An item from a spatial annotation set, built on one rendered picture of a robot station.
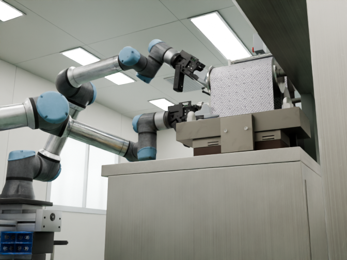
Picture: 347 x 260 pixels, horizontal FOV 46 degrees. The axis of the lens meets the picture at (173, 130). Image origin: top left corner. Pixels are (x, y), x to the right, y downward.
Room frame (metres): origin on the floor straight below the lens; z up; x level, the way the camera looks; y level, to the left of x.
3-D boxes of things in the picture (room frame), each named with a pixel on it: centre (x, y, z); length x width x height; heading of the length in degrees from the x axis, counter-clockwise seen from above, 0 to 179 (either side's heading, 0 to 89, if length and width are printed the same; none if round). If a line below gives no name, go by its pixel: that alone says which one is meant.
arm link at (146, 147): (1.61, 0.11, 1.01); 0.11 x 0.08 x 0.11; 25
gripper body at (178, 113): (1.52, -0.03, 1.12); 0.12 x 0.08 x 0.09; 62
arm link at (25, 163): (1.86, 0.69, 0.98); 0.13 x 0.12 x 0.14; 152
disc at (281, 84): (1.40, -0.39, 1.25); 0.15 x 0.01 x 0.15; 152
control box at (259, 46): (1.99, -0.45, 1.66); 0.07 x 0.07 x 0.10; 61
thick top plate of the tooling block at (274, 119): (1.29, -0.22, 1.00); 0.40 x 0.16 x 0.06; 62
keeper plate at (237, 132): (1.20, -0.19, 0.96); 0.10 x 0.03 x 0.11; 62
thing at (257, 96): (1.41, -0.24, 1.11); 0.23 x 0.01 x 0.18; 62
